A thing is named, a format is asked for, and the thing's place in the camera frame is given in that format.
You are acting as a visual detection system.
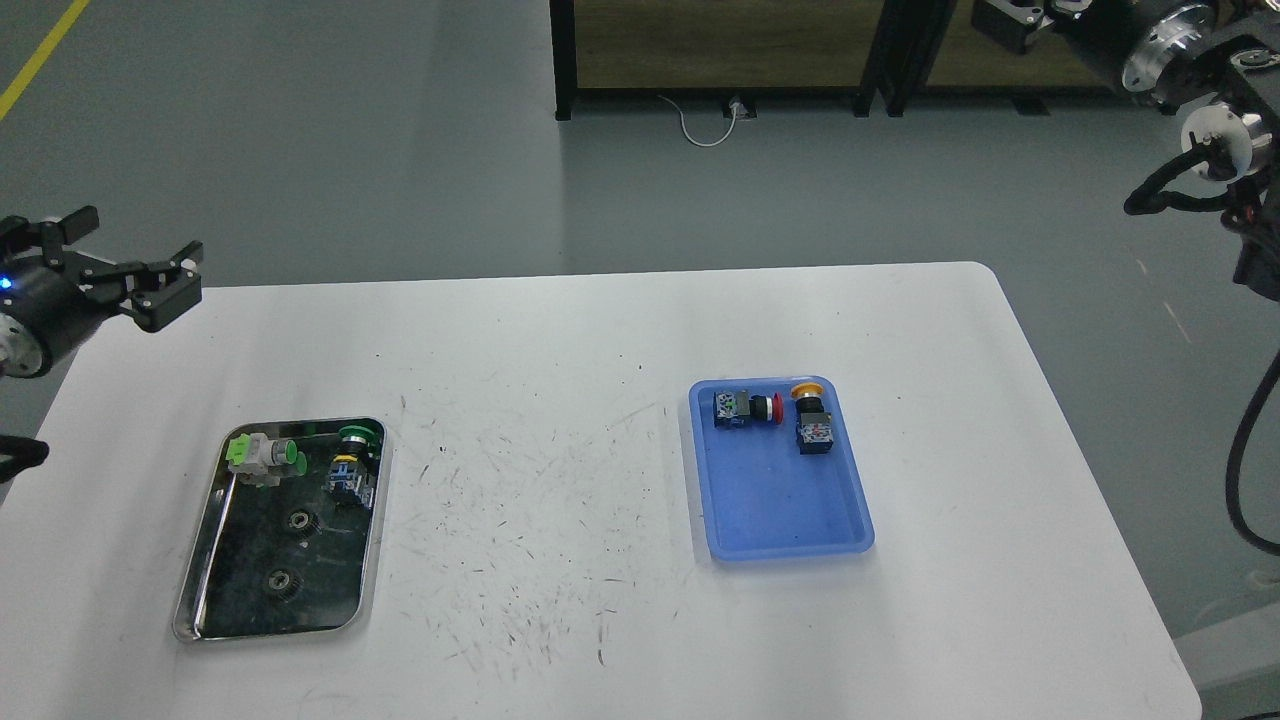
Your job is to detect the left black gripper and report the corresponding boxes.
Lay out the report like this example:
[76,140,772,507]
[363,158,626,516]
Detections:
[1,205,205,378]

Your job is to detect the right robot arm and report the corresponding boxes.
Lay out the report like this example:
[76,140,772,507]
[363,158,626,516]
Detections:
[970,1,1279,301]

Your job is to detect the silver metal tray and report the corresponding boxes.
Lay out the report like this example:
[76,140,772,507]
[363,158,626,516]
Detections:
[172,416,393,643]

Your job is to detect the blue plastic tray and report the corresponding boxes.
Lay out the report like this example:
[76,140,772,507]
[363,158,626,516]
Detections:
[687,375,876,562]

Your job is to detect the left wooden cabinet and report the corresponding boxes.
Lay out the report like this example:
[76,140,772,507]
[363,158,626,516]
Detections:
[549,1,905,120]

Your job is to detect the wooden cabinet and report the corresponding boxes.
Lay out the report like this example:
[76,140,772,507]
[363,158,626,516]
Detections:
[881,0,1132,117]
[549,1,905,120]

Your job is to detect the right wooden cabinet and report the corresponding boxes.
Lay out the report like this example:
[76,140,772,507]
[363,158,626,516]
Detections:
[881,0,1132,117]

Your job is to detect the light green push button switch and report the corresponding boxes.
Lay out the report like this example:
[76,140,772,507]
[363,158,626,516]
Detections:
[223,432,308,487]

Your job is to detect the dark green push button switch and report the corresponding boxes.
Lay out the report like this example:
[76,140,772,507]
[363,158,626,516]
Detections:
[325,425,380,511]

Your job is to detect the white cable on floor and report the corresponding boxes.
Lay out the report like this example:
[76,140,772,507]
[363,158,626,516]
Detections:
[655,94,746,149]

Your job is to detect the red push button switch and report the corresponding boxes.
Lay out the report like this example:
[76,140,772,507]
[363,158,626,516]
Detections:
[712,389,785,429]

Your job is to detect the yellow push button switch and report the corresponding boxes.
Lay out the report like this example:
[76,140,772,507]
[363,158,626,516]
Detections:
[790,380,835,455]

